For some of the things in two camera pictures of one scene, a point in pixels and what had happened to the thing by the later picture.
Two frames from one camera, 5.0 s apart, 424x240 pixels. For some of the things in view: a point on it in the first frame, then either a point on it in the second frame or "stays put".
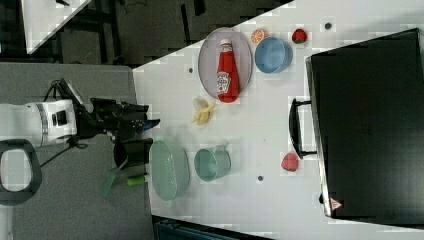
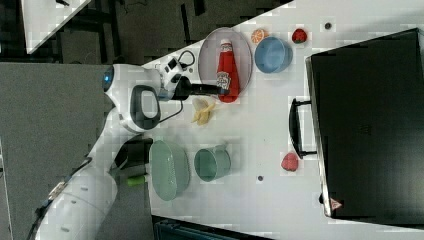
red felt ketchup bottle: x=227 y=77 stays put
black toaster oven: x=365 y=124 stays put
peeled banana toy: x=202 y=111 stays put
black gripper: x=119 y=118 → x=184 y=86
